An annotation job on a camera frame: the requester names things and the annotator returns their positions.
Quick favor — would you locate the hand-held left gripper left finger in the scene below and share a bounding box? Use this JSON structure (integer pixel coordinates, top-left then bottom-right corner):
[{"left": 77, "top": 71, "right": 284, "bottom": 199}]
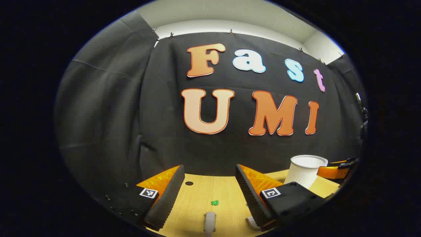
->
[{"left": 95, "top": 165, "right": 186, "bottom": 231}]

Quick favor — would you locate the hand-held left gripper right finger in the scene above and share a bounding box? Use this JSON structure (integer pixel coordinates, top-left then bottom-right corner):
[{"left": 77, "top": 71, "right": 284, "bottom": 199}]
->
[{"left": 235, "top": 164, "right": 333, "bottom": 232}]

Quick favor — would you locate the grey dustpan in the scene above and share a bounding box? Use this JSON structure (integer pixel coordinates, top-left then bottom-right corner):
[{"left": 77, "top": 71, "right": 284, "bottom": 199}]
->
[{"left": 246, "top": 217, "right": 262, "bottom": 230}]

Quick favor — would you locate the white ribbed garbage bin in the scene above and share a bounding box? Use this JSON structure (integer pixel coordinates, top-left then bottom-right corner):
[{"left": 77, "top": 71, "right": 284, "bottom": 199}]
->
[{"left": 284, "top": 155, "right": 329, "bottom": 190}]

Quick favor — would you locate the wooden desktop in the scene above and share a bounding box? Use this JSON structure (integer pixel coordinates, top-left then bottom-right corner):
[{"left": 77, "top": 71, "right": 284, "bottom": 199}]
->
[{"left": 145, "top": 170, "right": 341, "bottom": 237}]

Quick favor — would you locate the dark metal stand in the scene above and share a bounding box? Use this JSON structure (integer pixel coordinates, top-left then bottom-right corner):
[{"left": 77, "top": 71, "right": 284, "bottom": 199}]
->
[{"left": 355, "top": 92, "right": 369, "bottom": 140}]

